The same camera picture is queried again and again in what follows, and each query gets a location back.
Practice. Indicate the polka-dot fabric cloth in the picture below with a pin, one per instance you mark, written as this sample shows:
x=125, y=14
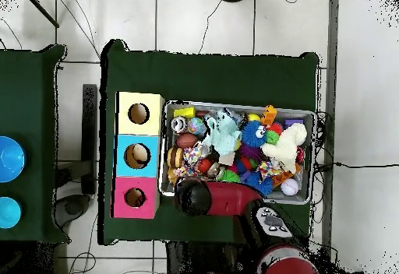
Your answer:
x=193, y=155

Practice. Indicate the mint green waffle cloth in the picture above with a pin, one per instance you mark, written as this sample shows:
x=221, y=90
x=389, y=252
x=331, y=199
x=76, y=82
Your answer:
x=223, y=137

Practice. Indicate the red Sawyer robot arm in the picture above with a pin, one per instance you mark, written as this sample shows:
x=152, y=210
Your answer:
x=230, y=197

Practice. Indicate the wooden box with three holes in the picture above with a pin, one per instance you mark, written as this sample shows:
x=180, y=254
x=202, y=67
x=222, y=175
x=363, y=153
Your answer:
x=121, y=149

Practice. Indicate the brown toy football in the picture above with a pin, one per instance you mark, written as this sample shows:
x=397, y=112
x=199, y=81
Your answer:
x=187, y=140

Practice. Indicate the small globe ball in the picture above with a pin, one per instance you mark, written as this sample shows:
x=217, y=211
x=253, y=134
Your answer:
x=196, y=127

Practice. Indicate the wooden toy hamburger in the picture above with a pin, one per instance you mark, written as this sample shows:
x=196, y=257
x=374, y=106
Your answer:
x=175, y=157

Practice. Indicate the blue spiky rubber ball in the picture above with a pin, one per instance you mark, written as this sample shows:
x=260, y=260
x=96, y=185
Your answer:
x=260, y=185
x=252, y=135

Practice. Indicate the dark green table cloth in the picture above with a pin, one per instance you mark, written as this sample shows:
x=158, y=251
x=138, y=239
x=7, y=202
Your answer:
x=218, y=74
x=28, y=99

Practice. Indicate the orange plastic toy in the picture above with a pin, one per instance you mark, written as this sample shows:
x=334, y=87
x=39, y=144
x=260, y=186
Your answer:
x=268, y=115

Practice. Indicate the cream waffle cloth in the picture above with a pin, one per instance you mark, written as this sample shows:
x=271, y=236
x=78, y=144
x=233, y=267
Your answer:
x=283, y=149

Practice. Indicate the white baseball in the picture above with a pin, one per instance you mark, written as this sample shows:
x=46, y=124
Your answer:
x=290, y=187

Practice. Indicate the black flat panel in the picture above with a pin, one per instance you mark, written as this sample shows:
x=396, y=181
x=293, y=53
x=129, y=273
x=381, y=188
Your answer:
x=89, y=130

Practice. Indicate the dark grey stand foot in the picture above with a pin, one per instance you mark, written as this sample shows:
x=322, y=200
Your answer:
x=73, y=207

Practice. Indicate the blue plastic bowl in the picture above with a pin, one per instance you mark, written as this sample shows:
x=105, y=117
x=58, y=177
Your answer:
x=11, y=158

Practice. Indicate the black rod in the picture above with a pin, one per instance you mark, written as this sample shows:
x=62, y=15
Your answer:
x=43, y=11

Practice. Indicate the blue plastic cup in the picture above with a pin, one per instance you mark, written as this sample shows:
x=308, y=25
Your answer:
x=8, y=212

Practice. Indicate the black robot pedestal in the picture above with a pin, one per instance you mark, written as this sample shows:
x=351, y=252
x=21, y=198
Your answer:
x=199, y=261

